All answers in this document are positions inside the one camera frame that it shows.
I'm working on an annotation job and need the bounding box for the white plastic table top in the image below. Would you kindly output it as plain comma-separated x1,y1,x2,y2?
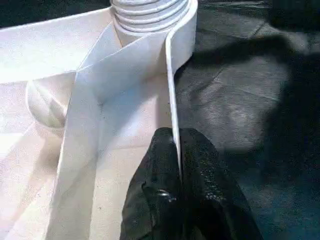
0,0,198,240

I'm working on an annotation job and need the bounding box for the white plastic table leg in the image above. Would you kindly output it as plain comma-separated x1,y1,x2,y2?
109,0,192,33

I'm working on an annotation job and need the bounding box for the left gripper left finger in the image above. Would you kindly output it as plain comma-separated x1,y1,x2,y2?
119,127,185,240

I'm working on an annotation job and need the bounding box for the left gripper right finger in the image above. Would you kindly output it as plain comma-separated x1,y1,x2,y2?
178,127,263,240

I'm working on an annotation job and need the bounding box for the black mat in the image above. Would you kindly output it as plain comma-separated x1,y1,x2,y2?
0,0,320,240

